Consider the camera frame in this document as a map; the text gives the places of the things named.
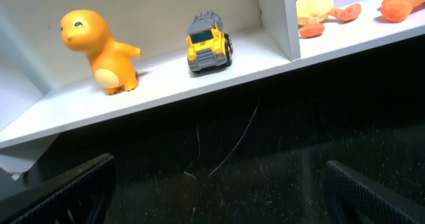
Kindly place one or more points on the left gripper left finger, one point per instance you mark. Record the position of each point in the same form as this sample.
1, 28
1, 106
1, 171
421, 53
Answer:
63, 194

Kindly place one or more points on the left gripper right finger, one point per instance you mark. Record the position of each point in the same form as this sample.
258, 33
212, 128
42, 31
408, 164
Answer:
368, 197

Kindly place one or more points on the orange rubber dinosaur toy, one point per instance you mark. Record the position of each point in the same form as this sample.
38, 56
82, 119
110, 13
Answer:
106, 58

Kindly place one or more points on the grey and yellow toy truck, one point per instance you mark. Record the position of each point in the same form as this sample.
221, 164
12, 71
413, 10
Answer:
207, 46

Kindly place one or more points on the white shelf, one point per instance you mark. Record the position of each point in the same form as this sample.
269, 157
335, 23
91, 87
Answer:
159, 84

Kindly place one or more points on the white plush duck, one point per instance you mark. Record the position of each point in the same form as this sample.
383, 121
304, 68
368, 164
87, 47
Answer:
396, 8

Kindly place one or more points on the yellow plush duck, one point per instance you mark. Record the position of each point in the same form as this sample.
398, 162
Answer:
313, 3

